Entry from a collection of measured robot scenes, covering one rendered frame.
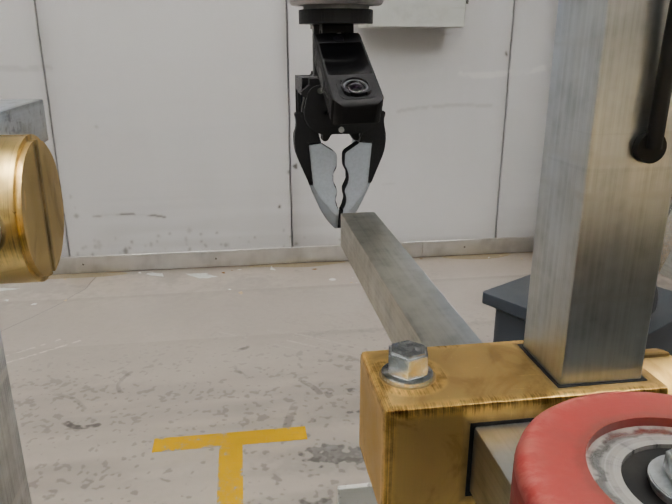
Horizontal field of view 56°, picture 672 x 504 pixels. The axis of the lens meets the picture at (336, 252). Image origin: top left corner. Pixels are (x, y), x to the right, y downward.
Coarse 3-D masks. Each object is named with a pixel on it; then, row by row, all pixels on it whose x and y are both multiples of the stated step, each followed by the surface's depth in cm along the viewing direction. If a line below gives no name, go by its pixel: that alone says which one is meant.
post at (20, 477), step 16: (0, 336) 25; (0, 352) 24; (0, 368) 24; (0, 384) 24; (0, 400) 24; (0, 416) 24; (0, 432) 24; (16, 432) 26; (0, 448) 24; (16, 448) 26; (0, 464) 24; (16, 464) 26; (0, 480) 24; (16, 480) 25; (0, 496) 24; (16, 496) 25
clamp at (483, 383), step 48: (384, 384) 25; (432, 384) 25; (480, 384) 25; (528, 384) 25; (576, 384) 25; (624, 384) 25; (384, 432) 24; (432, 432) 24; (384, 480) 24; (432, 480) 25
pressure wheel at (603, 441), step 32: (544, 416) 17; (576, 416) 17; (608, 416) 17; (640, 416) 17; (544, 448) 15; (576, 448) 15; (608, 448) 16; (640, 448) 16; (512, 480) 15; (544, 480) 14; (576, 480) 14; (608, 480) 15; (640, 480) 15
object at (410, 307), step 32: (352, 224) 51; (384, 224) 51; (352, 256) 50; (384, 256) 43; (384, 288) 39; (416, 288) 38; (384, 320) 39; (416, 320) 34; (448, 320) 34; (480, 448) 24; (512, 448) 23; (480, 480) 24
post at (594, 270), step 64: (576, 0) 23; (640, 0) 21; (576, 64) 23; (640, 64) 22; (576, 128) 23; (640, 128) 22; (576, 192) 23; (640, 192) 23; (576, 256) 24; (640, 256) 24; (576, 320) 24; (640, 320) 25
